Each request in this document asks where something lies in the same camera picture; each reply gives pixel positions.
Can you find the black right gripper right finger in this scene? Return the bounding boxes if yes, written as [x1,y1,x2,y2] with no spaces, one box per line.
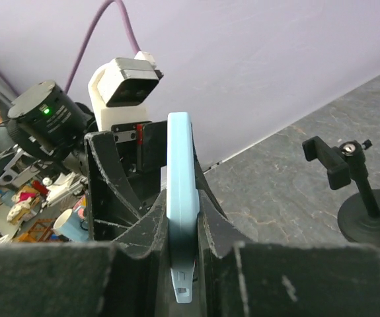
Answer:
[198,192,380,316]

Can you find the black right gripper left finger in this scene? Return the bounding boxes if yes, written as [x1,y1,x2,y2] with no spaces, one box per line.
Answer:
[0,194,170,316]

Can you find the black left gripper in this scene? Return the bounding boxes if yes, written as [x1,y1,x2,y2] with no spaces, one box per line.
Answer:
[83,120,230,242]

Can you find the phone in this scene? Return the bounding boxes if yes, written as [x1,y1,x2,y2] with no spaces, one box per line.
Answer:
[166,112,200,304]

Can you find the black phone stand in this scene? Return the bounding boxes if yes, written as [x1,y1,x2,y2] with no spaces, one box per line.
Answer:
[302,136,380,248]

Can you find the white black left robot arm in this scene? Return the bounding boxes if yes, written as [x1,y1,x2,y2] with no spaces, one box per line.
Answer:
[8,81,221,241]

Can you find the cluttered background items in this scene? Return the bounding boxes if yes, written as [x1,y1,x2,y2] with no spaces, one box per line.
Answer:
[0,113,79,225]

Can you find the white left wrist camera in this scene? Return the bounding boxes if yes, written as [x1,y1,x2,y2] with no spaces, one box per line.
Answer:
[88,51,163,131]

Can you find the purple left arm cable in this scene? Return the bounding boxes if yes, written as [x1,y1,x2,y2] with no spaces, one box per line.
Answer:
[0,0,144,95]

